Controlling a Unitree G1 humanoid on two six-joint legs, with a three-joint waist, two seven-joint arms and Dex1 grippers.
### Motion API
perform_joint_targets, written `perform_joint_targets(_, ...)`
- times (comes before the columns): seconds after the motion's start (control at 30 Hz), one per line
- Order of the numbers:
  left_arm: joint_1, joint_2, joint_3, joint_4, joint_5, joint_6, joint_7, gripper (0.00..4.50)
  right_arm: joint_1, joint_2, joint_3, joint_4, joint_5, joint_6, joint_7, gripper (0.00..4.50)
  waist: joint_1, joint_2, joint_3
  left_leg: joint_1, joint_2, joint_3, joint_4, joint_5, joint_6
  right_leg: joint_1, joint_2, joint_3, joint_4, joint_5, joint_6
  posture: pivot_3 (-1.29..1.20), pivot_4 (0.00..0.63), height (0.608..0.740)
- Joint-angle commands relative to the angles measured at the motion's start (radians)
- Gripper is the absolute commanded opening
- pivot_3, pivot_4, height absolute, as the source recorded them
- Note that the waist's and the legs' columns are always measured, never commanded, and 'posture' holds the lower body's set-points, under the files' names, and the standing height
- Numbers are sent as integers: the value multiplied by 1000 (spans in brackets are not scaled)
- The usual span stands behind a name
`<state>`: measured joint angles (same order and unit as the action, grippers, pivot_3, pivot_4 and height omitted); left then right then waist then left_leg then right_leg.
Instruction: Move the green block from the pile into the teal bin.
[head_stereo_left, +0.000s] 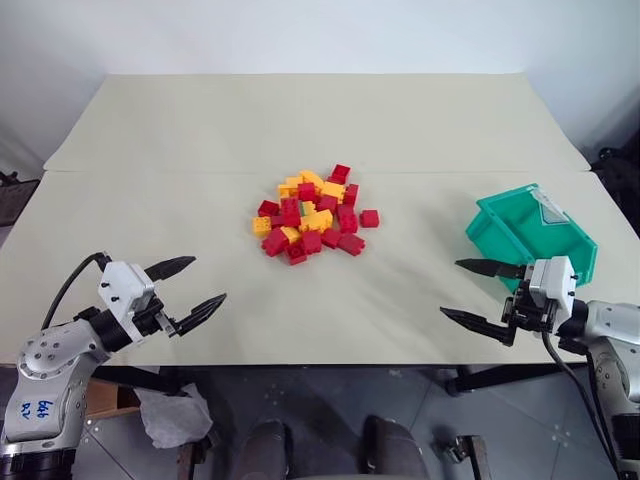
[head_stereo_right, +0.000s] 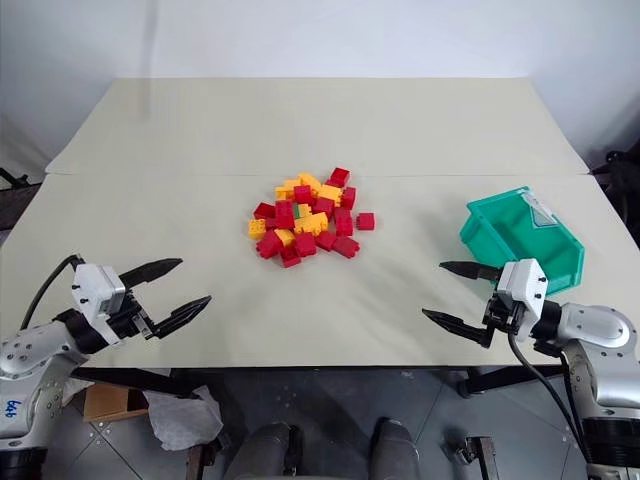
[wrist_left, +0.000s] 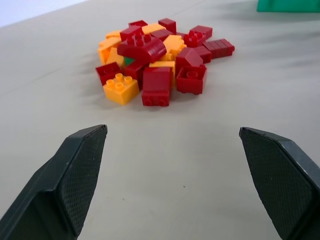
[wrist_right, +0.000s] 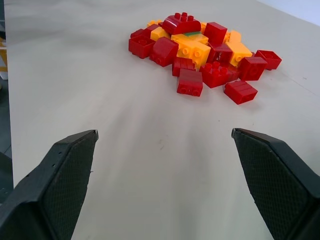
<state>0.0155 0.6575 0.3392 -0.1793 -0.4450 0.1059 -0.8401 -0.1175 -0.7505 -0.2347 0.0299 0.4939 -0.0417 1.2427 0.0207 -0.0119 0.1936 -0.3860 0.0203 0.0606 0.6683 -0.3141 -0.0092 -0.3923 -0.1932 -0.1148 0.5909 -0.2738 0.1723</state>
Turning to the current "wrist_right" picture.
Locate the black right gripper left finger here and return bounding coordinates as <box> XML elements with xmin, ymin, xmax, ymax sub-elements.
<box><xmin>0</xmin><ymin>129</ymin><xmax>99</xmax><ymax>240</ymax></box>

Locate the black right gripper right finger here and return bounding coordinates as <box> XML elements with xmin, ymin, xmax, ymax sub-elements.
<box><xmin>231</xmin><ymin>127</ymin><xmax>320</xmax><ymax>240</ymax></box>

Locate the red four-stud block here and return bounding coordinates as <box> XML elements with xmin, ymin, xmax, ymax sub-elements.
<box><xmin>199</xmin><ymin>61</ymin><xmax>234</xmax><ymax>89</ymax></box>

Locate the red dark hollow block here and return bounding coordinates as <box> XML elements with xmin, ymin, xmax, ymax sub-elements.
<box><xmin>207</xmin><ymin>43</ymin><xmax>234</xmax><ymax>65</ymax></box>

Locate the dark red plastic building brick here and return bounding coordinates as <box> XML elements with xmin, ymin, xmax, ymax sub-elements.
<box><xmin>130</xmin><ymin>23</ymin><xmax>161</xmax><ymax>40</ymax></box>

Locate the yellow small block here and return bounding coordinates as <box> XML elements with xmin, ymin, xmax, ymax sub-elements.
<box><xmin>149</xmin><ymin>26</ymin><xmax>172</xmax><ymax>42</ymax></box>
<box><xmin>146</xmin><ymin>19</ymin><xmax>164</xmax><ymax>28</ymax></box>

